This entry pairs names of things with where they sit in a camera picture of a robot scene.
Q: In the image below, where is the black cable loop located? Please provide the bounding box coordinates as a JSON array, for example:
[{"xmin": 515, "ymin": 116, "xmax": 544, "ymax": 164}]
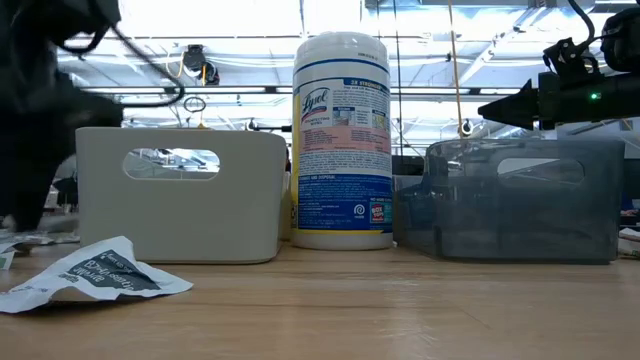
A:
[{"xmin": 182, "ymin": 95, "xmax": 208, "ymax": 115}]

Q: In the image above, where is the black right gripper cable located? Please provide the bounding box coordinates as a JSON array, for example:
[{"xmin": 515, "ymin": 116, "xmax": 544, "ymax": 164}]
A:
[{"xmin": 567, "ymin": 0, "xmax": 597, "ymax": 49}]

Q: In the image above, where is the yellow hanging power cable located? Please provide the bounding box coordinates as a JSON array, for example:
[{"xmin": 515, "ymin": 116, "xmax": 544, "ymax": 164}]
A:
[{"xmin": 447, "ymin": 0, "xmax": 464, "ymax": 140}]

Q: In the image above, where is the small grey-white sachet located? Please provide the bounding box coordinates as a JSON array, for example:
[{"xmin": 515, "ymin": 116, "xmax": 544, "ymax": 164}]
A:
[{"xmin": 9, "ymin": 230, "xmax": 55, "ymax": 247}]

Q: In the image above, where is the black hanging cable reel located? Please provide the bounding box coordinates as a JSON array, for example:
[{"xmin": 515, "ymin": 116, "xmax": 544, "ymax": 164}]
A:
[
  {"xmin": 201, "ymin": 60, "xmax": 221, "ymax": 86},
  {"xmin": 182, "ymin": 43, "xmax": 208, "ymax": 73}
]

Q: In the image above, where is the dark translucent plastic bin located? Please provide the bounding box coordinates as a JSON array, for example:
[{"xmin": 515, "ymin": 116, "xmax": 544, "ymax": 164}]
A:
[{"xmin": 392, "ymin": 138, "xmax": 626, "ymax": 265}]

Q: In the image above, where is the Lysol disinfecting wipes canister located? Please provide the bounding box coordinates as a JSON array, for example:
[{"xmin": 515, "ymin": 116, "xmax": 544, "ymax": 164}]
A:
[{"xmin": 291, "ymin": 31, "xmax": 395, "ymax": 251}]

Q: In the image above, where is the horizontal metal beam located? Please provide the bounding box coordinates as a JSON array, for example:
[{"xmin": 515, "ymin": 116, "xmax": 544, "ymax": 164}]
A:
[{"xmin": 79, "ymin": 84, "xmax": 524, "ymax": 97}]

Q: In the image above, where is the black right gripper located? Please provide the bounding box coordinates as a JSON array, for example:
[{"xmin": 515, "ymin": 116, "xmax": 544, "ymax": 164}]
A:
[{"xmin": 477, "ymin": 71, "xmax": 609, "ymax": 132}]

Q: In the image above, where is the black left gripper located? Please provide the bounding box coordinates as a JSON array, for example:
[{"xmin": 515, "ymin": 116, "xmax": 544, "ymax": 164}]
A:
[{"xmin": 0, "ymin": 69, "xmax": 125, "ymax": 234}]

